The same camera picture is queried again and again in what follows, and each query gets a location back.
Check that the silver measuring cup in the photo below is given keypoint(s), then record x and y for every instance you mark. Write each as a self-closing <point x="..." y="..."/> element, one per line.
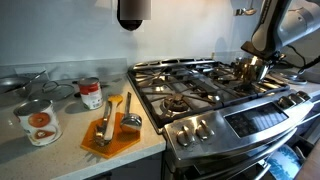
<point x="131" y="122"/>

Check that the red label tin can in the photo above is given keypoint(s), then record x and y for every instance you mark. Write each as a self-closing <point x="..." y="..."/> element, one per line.
<point x="90" y="92"/>

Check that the glass pot lid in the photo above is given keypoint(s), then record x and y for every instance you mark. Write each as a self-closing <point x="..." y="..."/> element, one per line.
<point x="53" y="91"/>

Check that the blue white cloth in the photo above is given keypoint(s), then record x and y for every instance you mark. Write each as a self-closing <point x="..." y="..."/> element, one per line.
<point x="284" y="163"/>

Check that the small silver pot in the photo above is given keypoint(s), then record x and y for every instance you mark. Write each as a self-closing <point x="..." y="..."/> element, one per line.
<point x="251" y="69"/>

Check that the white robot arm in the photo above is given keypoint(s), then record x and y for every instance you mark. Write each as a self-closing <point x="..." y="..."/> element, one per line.
<point x="282" y="22"/>

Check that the stainless steel gas stove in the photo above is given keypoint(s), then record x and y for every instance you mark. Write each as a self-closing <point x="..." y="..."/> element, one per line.
<point x="222" y="144"/>

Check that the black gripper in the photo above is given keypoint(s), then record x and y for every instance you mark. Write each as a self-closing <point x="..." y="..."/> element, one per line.
<point x="271" y="60"/>

